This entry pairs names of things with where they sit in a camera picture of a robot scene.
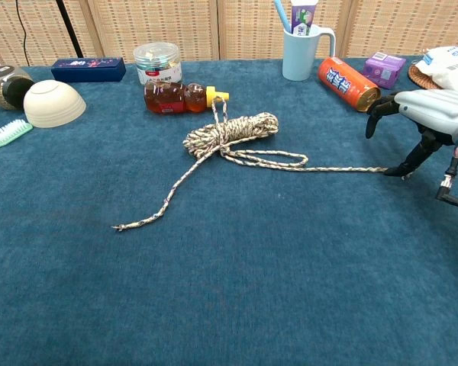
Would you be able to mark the white plastic bag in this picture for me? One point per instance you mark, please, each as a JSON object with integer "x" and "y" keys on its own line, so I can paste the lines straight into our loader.
{"x": 450, "y": 66}

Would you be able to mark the dark blue rectangular box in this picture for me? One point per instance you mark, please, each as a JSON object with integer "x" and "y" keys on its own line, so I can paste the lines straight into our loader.
{"x": 88, "y": 70}

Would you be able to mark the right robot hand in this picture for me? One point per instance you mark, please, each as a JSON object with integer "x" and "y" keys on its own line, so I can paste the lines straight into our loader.
{"x": 435, "y": 110}

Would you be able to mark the clear plastic jar of clips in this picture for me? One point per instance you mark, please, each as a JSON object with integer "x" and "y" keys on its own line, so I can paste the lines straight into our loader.
{"x": 158, "y": 65}

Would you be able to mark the honey bear bottle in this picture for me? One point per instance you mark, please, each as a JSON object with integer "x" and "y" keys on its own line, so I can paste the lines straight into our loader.
{"x": 168, "y": 99}

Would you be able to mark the toothpaste tube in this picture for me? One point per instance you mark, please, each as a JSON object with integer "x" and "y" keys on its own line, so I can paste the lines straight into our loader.
{"x": 302, "y": 19}

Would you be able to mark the blue table cloth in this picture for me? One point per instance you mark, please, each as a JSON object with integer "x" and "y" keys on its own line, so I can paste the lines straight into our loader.
{"x": 229, "y": 274}

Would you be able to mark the black stand pole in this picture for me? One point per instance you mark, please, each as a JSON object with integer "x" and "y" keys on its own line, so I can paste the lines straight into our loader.
{"x": 68, "y": 26}

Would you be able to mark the bamboo folding screen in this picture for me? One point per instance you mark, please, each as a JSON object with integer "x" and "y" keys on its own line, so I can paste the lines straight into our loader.
{"x": 156, "y": 26}

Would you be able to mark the light blue cup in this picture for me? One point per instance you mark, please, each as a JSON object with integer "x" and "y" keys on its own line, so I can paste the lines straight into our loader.
{"x": 297, "y": 57}

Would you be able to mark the blue toothbrush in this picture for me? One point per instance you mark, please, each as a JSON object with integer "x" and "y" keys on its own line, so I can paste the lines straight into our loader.
{"x": 282, "y": 15}

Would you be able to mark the orange drink can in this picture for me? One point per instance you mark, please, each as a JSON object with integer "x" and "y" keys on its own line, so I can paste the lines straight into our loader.
{"x": 343, "y": 82}

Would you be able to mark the glass jar black lid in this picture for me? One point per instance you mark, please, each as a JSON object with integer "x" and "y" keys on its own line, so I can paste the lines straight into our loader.
{"x": 0, "y": 89}

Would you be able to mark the purple small box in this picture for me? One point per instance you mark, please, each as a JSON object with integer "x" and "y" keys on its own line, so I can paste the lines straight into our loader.
{"x": 383, "y": 70}

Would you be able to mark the mint green brush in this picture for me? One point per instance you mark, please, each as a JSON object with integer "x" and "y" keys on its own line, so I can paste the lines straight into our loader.
{"x": 11, "y": 131}

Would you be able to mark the cream bowl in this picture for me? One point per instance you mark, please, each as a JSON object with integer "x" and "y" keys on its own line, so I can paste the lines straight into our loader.
{"x": 53, "y": 104}

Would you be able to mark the woven round coaster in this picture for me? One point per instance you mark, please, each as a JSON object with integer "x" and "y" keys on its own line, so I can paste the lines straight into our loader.
{"x": 420, "y": 78}

